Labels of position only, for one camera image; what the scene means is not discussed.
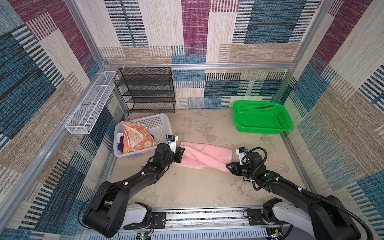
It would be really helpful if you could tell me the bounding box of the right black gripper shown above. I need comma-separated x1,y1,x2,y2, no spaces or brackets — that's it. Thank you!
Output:
225,161,256,179

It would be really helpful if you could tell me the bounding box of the pink towel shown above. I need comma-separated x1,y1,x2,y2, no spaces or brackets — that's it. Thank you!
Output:
177,142,233,173

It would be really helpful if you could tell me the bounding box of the white plastic laundry basket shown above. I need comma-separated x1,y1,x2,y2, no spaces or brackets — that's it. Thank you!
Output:
114,114,173,158

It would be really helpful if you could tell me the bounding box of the green plastic basket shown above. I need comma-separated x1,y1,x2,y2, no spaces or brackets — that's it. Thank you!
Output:
233,101,293,135

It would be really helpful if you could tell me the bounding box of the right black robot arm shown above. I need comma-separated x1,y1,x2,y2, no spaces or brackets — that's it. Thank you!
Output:
226,151,361,240

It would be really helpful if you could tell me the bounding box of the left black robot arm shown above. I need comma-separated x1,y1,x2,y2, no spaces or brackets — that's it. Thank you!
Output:
80,143,185,238

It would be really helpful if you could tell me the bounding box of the orange patterned towel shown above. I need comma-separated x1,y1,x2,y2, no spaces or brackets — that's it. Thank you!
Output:
120,121,157,154

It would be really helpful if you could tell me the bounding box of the purple towel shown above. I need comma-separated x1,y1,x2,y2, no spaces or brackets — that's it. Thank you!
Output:
117,134,124,153

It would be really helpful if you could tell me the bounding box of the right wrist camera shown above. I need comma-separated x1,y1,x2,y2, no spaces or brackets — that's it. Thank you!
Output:
236,147,248,165

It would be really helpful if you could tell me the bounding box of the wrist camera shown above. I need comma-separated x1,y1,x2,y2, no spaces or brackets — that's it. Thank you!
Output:
236,147,248,165
167,135,178,154

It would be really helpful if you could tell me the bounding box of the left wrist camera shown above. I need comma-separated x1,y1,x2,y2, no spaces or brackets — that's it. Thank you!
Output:
167,135,178,154

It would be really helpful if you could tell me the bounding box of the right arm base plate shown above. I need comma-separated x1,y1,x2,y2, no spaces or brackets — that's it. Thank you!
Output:
242,208,290,227

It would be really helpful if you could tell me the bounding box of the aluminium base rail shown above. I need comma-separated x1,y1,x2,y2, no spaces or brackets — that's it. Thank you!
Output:
74,206,337,240

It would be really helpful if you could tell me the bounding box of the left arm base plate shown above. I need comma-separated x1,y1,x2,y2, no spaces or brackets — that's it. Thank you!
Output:
123,212,167,230

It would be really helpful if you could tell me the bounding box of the black wire mesh shelf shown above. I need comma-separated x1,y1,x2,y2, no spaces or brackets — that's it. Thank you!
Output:
115,67,176,114

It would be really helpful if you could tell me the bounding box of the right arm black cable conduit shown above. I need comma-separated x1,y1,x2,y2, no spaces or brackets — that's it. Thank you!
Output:
296,187,374,240

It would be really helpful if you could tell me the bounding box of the white wire mesh tray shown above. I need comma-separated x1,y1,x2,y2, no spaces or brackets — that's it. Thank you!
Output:
65,72,117,135

